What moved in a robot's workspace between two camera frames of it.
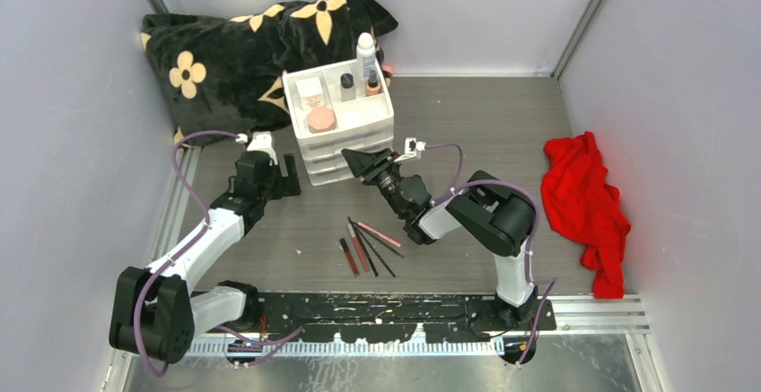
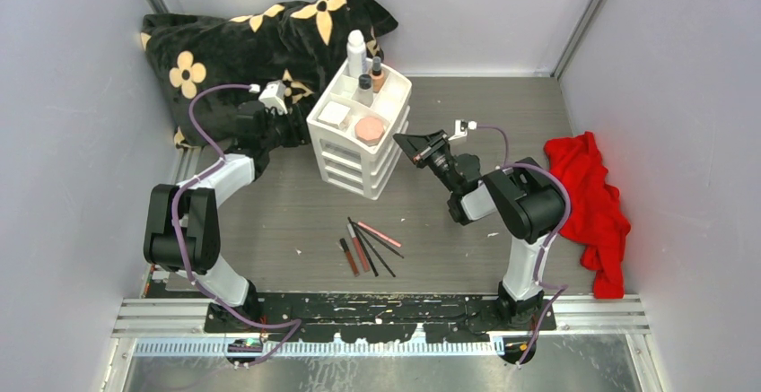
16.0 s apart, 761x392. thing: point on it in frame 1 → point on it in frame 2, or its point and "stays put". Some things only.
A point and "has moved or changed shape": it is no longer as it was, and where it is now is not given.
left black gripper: [287, 185] → [300, 134]
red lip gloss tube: [358, 248] stays put
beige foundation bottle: [373, 88] has moved or changed shape
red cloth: [582, 204] stays put
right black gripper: [361, 161] → [417, 145]
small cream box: [311, 92] → [333, 114]
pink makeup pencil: [380, 234] stays put
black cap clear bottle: [347, 89] → [363, 94]
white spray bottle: [366, 50] has moved or changed shape
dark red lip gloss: [349, 256] stays put
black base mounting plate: [387, 317] stays put
